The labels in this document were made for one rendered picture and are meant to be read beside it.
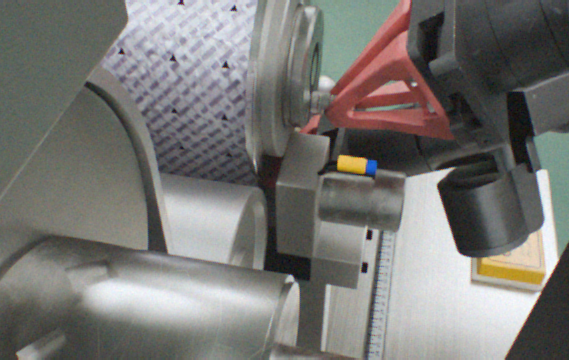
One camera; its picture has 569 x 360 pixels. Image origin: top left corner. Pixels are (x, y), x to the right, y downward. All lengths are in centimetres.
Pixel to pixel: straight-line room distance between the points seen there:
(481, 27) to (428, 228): 46
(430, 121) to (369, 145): 13
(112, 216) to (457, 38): 19
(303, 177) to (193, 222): 9
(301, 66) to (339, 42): 234
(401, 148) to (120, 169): 31
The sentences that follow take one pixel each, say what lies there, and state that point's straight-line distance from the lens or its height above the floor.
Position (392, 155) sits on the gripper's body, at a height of 115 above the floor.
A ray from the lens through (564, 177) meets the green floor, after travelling 225.
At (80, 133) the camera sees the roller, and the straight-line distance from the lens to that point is 16.
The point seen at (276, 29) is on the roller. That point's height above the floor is 130.
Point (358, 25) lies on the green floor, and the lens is 280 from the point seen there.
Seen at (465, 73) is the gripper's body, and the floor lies 130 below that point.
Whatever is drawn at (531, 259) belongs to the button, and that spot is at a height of 92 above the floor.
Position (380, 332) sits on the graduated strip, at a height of 90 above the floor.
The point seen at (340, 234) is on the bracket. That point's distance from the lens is 43.
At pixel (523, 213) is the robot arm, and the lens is 50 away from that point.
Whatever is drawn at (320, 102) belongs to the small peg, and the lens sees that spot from 38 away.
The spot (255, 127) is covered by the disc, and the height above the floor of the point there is 126.
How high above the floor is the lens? 147
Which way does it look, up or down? 46 degrees down
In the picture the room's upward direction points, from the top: straight up
